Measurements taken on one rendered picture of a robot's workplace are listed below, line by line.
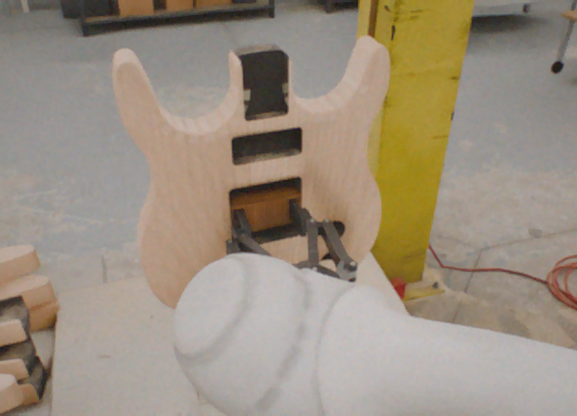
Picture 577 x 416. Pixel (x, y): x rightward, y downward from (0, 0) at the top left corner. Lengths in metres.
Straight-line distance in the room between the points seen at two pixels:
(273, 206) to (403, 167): 1.33
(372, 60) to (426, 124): 1.30
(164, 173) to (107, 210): 2.32
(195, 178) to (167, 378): 0.38
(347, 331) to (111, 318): 0.76
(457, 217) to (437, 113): 1.03
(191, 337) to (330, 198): 0.46
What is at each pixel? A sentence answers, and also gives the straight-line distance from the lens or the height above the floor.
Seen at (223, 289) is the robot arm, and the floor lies 1.44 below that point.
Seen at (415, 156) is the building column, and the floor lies 0.66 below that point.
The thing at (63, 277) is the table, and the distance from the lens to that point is 1.23.
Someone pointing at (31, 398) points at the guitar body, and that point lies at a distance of 1.02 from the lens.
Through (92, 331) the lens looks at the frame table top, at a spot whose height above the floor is 0.93.
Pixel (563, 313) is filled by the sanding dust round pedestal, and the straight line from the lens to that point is 2.56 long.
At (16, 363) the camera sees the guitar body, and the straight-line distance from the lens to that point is 0.97.
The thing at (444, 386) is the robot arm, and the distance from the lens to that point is 0.34.
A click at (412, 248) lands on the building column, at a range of 2.31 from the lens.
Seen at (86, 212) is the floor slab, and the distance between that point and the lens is 3.01.
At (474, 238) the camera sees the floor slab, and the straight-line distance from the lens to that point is 2.81.
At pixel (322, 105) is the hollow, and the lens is 0.72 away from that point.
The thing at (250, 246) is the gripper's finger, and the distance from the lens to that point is 0.68.
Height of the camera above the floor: 1.67
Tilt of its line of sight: 36 degrees down
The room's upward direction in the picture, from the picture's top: straight up
